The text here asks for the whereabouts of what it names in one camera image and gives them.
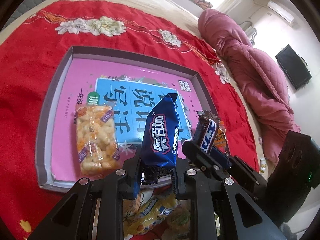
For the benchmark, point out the yellow Alpenliebe candy bag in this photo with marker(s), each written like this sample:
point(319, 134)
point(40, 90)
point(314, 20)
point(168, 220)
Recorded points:
point(150, 214)

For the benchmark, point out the white air conditioner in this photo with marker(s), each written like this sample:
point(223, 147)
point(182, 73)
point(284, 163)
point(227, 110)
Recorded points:
point(281, 12)

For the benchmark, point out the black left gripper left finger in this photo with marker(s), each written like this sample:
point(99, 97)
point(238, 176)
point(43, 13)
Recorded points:
point(93, 207)

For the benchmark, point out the brown Snickers bar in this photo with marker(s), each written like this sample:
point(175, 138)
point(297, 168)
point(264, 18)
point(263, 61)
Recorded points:
point(206, 130)

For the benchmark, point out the orange snack packet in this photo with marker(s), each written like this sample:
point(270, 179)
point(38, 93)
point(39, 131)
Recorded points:
point(221, 140)

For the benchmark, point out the beige bed sheet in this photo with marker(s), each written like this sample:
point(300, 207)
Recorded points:
point(125, 2)

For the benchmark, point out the clear rice cracker snack pack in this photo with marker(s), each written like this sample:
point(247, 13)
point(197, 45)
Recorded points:
point(96, 141)

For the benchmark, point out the grey shallow cardboard box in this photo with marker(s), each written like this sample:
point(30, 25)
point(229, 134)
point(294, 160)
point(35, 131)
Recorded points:
point(44, 132)

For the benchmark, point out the blue Oreo snack packet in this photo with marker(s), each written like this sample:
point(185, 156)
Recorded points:
point(160, 141)

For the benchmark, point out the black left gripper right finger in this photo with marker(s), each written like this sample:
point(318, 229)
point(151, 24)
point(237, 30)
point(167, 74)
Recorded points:
point(221, 209)

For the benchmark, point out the pale green snack bag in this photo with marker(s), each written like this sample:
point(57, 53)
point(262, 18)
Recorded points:
point(179, 222)

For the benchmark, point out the red floral blanket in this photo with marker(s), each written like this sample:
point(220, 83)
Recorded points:
point(29, 58)

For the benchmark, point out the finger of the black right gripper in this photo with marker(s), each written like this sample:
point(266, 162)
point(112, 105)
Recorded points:
point(239, 170)
point(204, 162)

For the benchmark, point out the pink and blue book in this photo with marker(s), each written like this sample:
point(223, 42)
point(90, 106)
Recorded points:
point(135, 88)

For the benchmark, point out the pink quilted duvet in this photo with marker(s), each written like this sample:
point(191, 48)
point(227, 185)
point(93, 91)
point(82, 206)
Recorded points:
point(260, 80)

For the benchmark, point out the black wall television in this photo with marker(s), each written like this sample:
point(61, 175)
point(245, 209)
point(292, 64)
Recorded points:
point(294, 67)

